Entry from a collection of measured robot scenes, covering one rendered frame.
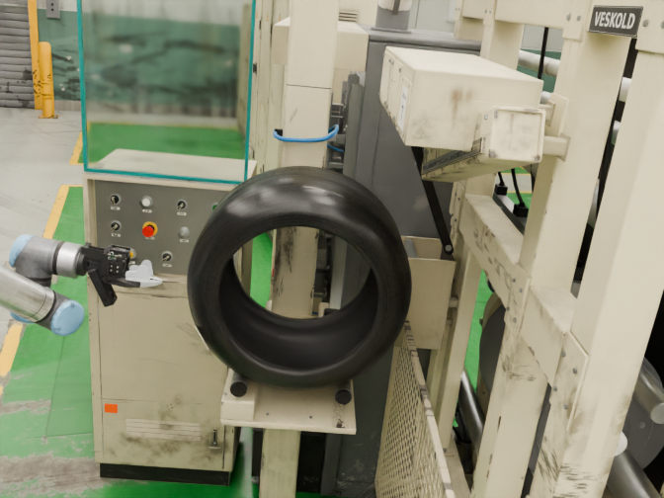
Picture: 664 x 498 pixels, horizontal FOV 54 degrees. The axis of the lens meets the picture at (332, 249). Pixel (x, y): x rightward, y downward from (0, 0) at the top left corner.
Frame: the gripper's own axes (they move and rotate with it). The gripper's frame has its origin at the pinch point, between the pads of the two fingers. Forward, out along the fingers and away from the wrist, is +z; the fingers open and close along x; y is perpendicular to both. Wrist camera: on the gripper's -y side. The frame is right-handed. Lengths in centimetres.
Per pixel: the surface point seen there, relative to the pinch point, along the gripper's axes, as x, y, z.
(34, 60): 811, -91, -356
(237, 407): -10.4, -26.5, 27.3
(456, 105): -35, 65, 57
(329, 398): 3, -28, 53
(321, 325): 15, -11, 47
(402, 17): 83, 78, 57
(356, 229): -12, 30, 47
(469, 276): 21, 11, 88
